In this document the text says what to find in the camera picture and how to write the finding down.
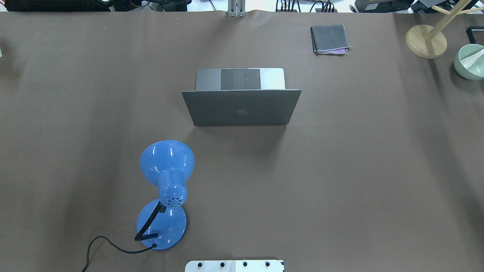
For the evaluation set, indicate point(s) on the white ceramic spoon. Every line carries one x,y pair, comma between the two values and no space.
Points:
470,60

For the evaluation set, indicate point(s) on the blue desk lamp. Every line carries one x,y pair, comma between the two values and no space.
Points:
162,223

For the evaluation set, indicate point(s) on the aluminium frame post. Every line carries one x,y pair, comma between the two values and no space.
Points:
236,8

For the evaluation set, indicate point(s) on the mint green bowl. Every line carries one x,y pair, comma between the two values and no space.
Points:
475,71

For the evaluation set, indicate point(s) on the folded grey cloth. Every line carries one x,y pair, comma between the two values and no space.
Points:
329,39

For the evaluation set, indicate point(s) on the wooden cup tree stand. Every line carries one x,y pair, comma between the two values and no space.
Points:
428,41

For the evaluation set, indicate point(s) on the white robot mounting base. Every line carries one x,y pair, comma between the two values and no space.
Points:
235,266

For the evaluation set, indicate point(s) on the grey laptop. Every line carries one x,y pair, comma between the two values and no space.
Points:
241,97

